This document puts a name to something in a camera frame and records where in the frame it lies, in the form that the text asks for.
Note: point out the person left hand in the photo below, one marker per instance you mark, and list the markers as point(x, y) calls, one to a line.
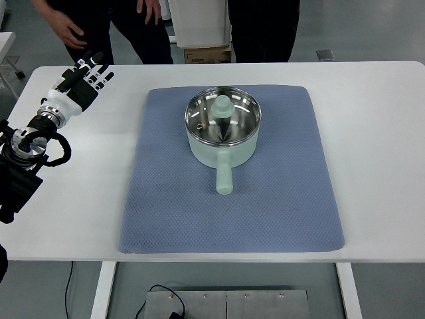
point(65, 29)

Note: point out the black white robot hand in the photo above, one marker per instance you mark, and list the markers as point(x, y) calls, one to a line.
point(77, 87)

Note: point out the person right hand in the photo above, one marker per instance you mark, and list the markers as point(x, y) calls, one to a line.
point(151, 9)

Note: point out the green pot with handle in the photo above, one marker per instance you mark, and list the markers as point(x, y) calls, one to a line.
point(223, 159)

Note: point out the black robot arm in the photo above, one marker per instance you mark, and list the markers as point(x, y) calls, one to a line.
point(23, 154)

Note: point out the white cabinet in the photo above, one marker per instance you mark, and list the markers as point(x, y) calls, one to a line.
point(200, 23)

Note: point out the white cart at left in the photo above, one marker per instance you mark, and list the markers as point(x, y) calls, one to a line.
point(7, 39)

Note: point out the brown cardboard box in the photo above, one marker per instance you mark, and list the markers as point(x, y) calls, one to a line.
point(213, 55)

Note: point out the glass lid green knob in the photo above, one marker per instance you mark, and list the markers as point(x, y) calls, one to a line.
point(222, 116)

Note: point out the grey floor plate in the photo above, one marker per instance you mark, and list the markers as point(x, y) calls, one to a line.
point(325, 55)

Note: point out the white table leg left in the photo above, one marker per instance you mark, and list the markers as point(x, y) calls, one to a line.
point(103, 290)

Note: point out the white table leg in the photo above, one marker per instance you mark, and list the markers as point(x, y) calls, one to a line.
point(348, 291)
point(103, 290)

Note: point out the blue textured mat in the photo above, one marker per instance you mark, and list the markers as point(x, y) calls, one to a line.
point(282, 201)

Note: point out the white table leg right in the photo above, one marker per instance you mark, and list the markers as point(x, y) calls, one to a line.
point(348, 291)

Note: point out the metal base plate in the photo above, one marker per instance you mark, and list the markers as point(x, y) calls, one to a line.
point(228, 304)

